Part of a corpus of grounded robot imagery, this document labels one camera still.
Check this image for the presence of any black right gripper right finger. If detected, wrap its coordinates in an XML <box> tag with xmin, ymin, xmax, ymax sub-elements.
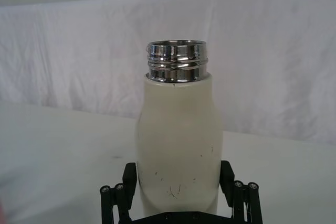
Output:
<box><xmin>218</xmin><ymin>160</ymin><xmax>263</xmax><ymax>224</ymax></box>

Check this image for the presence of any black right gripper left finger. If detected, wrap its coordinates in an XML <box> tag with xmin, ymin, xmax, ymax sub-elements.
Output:
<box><xmin>99</xmin><ymin>163</ymin><xmax>139</xmax><ymax>224</ymax></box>

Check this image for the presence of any cream vacuum bottle steel neck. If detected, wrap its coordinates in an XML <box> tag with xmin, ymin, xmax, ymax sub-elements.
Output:
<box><xmin>136</xmin><ymin>39</ymin><xmax>224</xmax><ymax>214</ymax></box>

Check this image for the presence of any white table cloth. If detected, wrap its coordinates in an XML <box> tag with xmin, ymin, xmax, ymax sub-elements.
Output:
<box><xmin>0</xmin><ymin>102</ymin><xmax>336</xmax><ymax>224</ymax></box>

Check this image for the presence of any white curtain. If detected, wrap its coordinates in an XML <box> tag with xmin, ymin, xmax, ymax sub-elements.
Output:
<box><xmin>0</xmin><ymin>0</ymin><xmax>336</xmax><ymax>146</ymax></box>

